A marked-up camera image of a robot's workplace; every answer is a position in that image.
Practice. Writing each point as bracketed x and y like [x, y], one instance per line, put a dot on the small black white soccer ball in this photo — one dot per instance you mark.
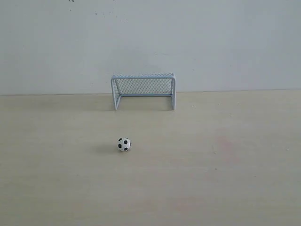
[124, 144]

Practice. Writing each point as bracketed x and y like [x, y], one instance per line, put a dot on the light blue mini goal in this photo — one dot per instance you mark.
[143, 85]

